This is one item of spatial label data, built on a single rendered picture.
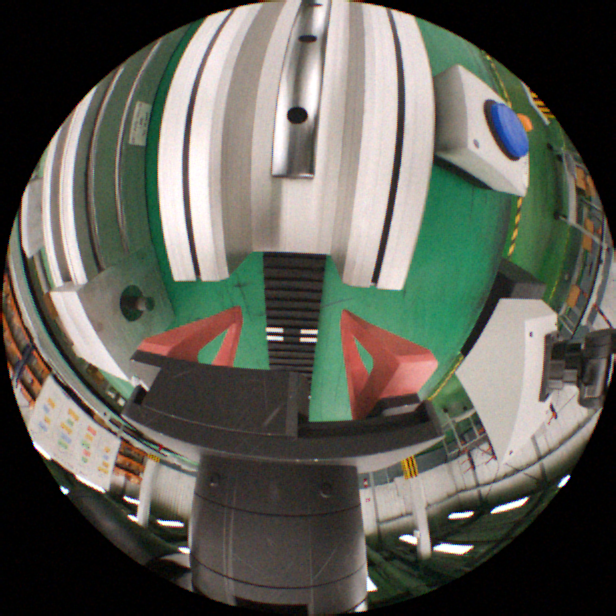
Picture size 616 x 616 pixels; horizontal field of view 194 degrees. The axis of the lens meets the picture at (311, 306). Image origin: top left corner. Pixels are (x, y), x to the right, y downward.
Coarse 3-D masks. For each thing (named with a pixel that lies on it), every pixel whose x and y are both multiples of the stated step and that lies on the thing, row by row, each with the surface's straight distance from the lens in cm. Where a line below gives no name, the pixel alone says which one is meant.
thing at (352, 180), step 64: (320, 0) 19; (192, 64) 10; (256, 64) 12; (320, 64) 12; (384, 64) 9; (192, 128) 8; (256, 128) 11; (320, 128) 11; (384, 128) 7; (192, 192) 7; (256, 192) 10; (320, 192) 10; (384, 192) 6; (192, 256) 8; (384, 256) 7
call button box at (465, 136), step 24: (456, 72) 17; (456, 96) 16; (480, 96) 17; (456, 120) 15; (480, 120) 15; (456, 144) 14; (480, 144) 14; (456, 168) 18; (480, 168) 16; (504, 168) 16
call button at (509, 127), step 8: (496, 104) 17; (504, 104) 17; (496, 112) 16; (504, 112) 16; (512, 112) 17; (496, 120) 16; (504, 120) 15; (512, 120) 17; (496, 128) 16; (504, 128) 15; (512, 128) 16; (520, 128) 18; (504, 136) 15; (512, 136) 16; (520, 136) 17; (504, 144) 16; (512, 144) 16; (520, 144) 16; (528, 144) 18; (512, 152) 16; (520, 152) 16
